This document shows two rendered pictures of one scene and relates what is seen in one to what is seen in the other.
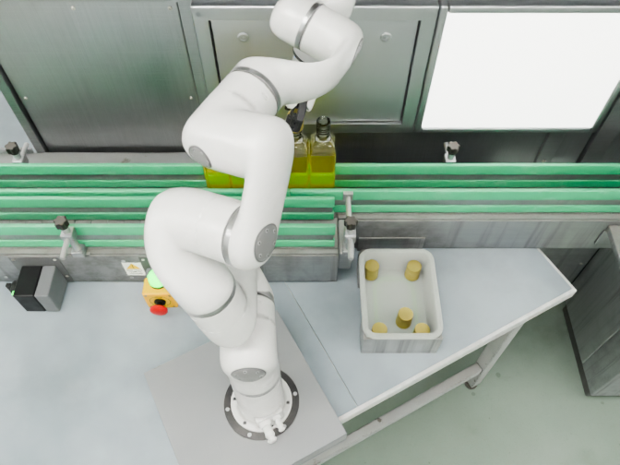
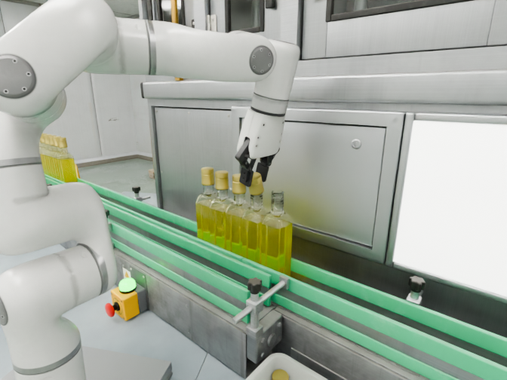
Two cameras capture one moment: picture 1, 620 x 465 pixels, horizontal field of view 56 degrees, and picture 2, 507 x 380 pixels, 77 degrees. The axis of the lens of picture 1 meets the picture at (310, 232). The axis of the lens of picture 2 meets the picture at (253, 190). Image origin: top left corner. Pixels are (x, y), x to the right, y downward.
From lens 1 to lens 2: 0.81 m
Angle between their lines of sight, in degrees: 49
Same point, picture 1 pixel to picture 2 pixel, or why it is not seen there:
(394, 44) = (364, 153)
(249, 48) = not seen: hidden behind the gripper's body
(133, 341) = (79, 324)
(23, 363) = not seen: hidden behind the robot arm
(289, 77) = (173, 32)
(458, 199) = (404, 342)
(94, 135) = (182, 206)
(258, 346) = (23, 276)
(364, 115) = (338, 230)
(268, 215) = (25, 47)
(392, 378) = not seen: outside the picture
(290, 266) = (210, 329)
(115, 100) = (195, 182)
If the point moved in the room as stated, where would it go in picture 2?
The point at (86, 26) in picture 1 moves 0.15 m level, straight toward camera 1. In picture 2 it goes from (192, 126) to (170, 130)
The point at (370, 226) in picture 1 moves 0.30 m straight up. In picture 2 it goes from (302, 335) to (308, 204)
